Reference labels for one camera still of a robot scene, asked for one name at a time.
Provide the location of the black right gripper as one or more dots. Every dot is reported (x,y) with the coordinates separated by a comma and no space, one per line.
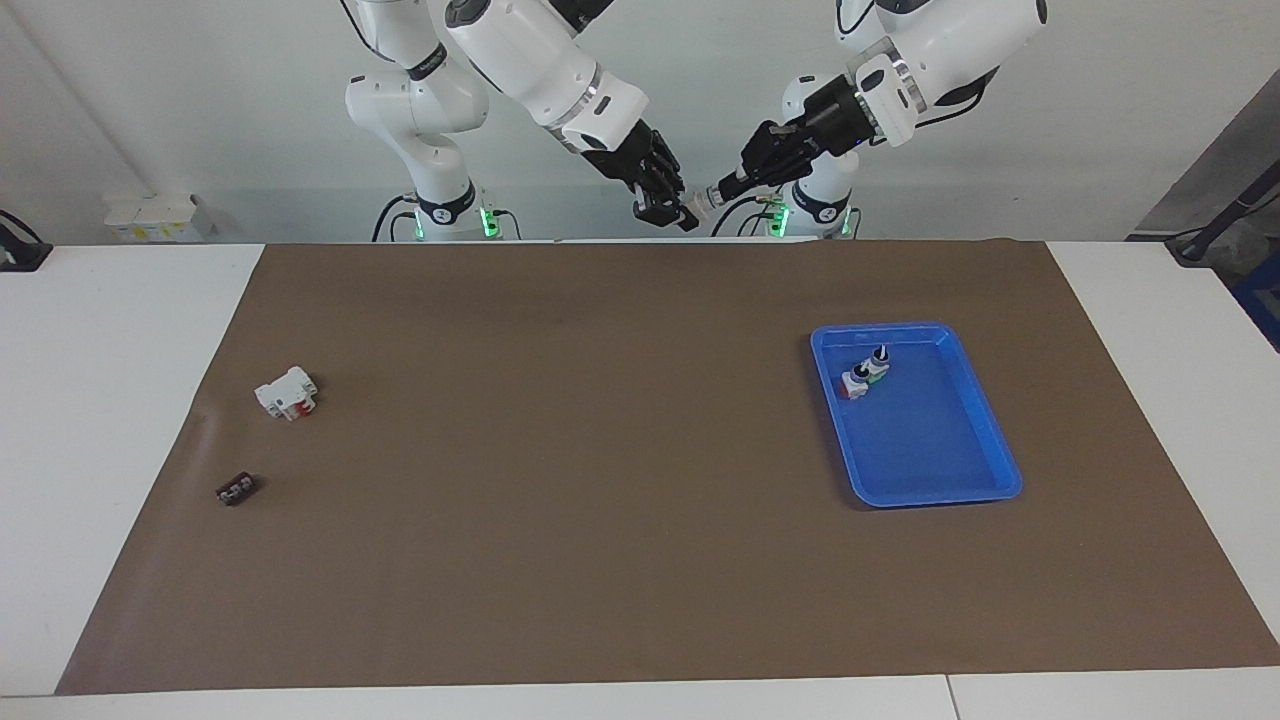
(635,165)

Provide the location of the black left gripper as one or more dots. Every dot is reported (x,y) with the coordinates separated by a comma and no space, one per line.
(790,150)

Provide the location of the selector switch orange base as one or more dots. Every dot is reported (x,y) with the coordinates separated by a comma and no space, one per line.
(707,197)

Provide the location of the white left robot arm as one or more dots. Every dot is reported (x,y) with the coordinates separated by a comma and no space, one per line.
(950,45)

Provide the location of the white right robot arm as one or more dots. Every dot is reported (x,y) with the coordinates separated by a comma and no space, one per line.
(540,60)

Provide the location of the brown table mat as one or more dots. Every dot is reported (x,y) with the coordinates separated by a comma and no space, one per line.
(600,450)

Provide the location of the blue plastic tray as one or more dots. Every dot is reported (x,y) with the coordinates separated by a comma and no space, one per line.
(930,440)

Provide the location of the white circuit breaker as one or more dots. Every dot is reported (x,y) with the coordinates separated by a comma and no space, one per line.
(285,392)

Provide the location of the black stand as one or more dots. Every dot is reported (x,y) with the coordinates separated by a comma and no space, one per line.
(1220,222)

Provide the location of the small black terminal block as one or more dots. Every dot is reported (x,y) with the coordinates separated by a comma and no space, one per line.
(235,490)

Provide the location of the white box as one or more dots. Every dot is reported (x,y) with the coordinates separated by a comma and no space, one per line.
(150,215)

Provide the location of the blue crate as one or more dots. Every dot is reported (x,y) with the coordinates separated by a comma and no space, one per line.
(1262,300)

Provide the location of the selector switch green base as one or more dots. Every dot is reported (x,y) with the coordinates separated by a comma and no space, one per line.
(879,363)

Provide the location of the selector switch red base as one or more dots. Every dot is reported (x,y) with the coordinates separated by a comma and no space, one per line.
(856,382)

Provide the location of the black clamp mount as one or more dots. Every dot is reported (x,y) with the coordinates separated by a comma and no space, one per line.
(22,250)

